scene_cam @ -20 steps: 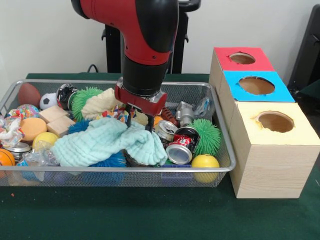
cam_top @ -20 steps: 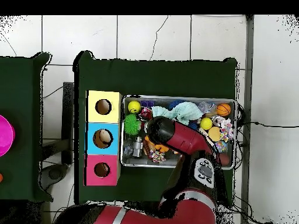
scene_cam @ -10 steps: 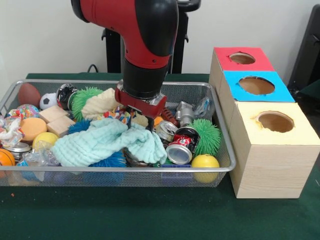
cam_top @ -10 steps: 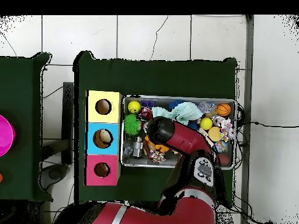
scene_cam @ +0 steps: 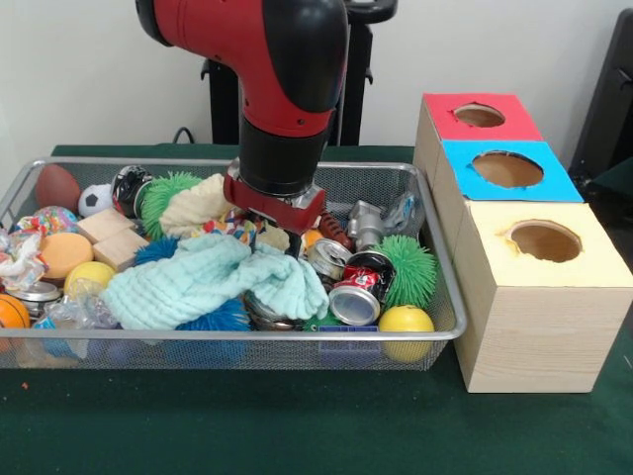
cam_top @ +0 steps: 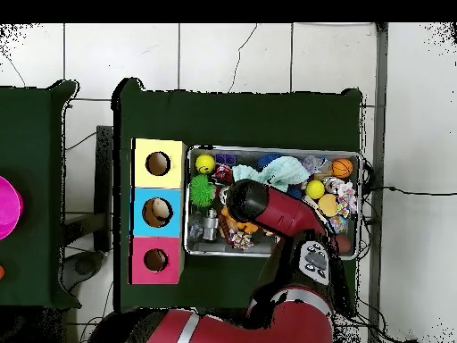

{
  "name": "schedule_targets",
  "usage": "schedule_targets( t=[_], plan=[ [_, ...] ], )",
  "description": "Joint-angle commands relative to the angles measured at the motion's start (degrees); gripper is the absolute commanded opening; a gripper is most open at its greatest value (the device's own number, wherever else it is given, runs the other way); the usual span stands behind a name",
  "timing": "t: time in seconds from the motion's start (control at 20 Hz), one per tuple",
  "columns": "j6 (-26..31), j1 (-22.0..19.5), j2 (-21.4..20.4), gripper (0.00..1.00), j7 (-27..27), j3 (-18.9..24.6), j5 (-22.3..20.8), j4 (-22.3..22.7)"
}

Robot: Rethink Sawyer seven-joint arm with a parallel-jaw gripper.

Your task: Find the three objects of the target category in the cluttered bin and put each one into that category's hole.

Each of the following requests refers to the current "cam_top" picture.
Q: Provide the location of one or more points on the mint green waffle cloth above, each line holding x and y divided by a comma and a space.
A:
284, 171

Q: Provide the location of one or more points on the pink round disc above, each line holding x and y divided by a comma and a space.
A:
7, 207

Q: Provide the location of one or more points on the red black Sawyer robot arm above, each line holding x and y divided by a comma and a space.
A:
285, 214

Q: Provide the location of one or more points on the clear shallow mesh bin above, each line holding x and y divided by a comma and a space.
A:
196, 246

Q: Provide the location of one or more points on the wooden box with three holes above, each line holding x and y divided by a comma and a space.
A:
157, 207

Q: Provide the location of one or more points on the green fuzzy toy with eyes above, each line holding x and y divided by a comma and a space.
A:
202, 191

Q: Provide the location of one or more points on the yellow smiley ball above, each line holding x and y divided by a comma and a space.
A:
205, 163

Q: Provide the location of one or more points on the orange toy building block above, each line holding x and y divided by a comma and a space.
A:
234, 225

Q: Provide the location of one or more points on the blue spiky ball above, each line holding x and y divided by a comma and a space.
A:
268, 160

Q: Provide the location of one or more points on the dark green table cloth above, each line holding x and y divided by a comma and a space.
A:
235, 118

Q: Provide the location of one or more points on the small orange basketball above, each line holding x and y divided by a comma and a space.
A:
342, 168

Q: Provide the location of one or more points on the black stand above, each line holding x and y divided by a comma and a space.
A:
104, 186

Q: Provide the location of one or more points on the grey vertical pole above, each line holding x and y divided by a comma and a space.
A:
378, 107

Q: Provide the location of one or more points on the dark green side table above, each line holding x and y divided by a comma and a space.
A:
43, 186

